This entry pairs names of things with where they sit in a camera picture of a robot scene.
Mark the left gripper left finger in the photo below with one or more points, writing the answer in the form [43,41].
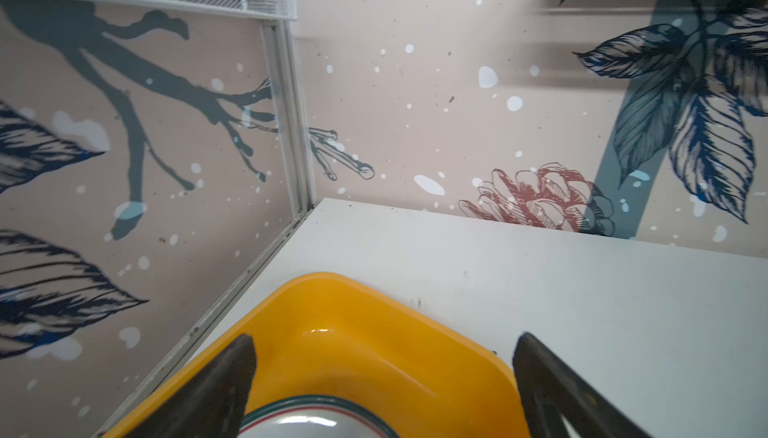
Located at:
[212,403]

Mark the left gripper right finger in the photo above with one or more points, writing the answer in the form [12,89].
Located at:
[555,399]

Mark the orange sunburst plate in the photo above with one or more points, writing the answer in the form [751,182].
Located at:
[314,416]

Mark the yellow plastic bin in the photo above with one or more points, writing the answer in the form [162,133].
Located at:
[325,334]

